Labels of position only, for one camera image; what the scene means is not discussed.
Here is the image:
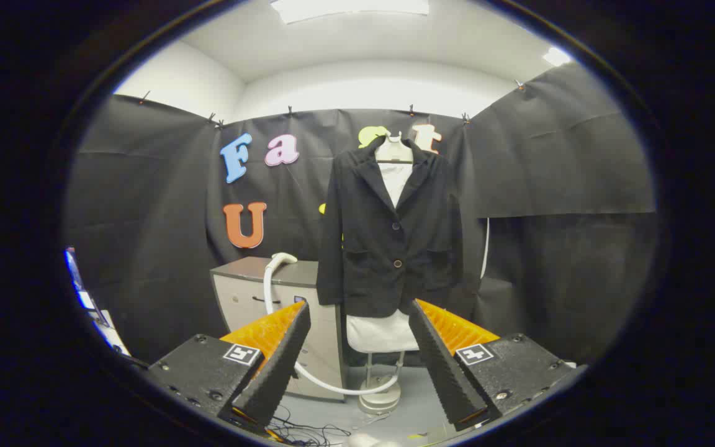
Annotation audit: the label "black backdrop cloth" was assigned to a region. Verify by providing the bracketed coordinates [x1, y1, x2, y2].
[63, 61, 657, 367]

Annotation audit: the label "white paper sheets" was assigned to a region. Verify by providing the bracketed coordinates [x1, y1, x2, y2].
[92, 309, 133, 357]

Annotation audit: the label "bundle of black floor cables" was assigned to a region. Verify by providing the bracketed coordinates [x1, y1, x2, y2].
[266, 405, 353, 447]

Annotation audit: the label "grey drawer cabinet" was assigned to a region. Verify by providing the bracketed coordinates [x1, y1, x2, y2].
[210, 256, 349, 402]

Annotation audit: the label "white garment steamer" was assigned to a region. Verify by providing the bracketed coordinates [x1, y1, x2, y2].
[263, 251, 403, 397]

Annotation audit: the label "row of black cloth clips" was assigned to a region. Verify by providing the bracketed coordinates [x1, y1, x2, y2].
[139, 79, 527, 129]

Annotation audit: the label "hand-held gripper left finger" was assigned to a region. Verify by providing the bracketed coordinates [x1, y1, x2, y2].
[146, 300, 312, 435]

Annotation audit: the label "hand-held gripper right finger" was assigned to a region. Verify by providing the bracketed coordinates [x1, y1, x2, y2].
[408, 299, 588, 432]

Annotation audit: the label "lit display screen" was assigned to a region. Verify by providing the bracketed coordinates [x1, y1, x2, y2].
[64, 247, 113, 330]

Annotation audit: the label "metal stand with round base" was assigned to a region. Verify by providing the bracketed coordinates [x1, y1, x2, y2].
[357, 351, 405, 415]

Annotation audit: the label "black blazer jacket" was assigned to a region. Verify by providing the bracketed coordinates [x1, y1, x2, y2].
[316, 138, 465, 319]

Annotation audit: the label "long ceiling light panel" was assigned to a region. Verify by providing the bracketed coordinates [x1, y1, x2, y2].
[271, 0, 430, 24]

